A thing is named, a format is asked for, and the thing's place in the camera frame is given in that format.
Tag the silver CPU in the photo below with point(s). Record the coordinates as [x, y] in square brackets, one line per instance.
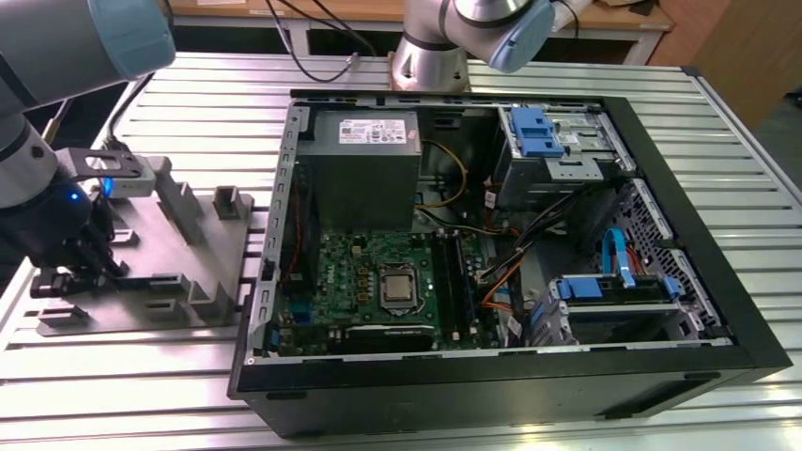
[401, 287]

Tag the metal drive cage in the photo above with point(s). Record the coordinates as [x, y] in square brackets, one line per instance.
[577, 169]

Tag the black graphics card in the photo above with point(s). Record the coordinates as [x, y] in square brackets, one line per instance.
[389, 336]

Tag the black camera bracket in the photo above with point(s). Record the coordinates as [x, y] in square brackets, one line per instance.
[69, 162]

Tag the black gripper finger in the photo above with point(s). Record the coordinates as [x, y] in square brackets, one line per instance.
[50, 284]
[111, 253]

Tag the black PC case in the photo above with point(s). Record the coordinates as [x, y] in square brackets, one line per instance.
[438, 399]

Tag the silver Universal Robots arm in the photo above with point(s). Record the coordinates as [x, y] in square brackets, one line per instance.
[75, 42]

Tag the hard disk in blue carrier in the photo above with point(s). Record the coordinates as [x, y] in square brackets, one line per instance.
[580, 289]

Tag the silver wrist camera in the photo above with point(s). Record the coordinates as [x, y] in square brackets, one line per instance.
[136, 183]

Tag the blue board connector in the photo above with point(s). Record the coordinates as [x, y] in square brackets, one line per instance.
[302, 312]

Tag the metal disk bay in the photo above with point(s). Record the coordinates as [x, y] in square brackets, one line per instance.
[627, 307]

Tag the grey parts rack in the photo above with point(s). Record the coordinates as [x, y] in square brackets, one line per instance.
[176, 244]

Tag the brown wooden cabinet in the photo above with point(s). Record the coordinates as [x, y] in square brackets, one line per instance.
[740, 47]

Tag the blue plastic drive latch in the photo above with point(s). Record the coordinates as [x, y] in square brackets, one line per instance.
[533, 136]

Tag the black RAM slot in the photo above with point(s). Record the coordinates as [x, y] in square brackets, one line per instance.
[441, 286]
[452, 286]

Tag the green motherboard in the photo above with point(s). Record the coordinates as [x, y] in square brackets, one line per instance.
[352, 277]

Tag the wooden desk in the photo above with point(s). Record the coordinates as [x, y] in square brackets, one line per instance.
[627, 19]

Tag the grey power supply unit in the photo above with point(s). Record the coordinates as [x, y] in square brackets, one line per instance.
[357, 188]

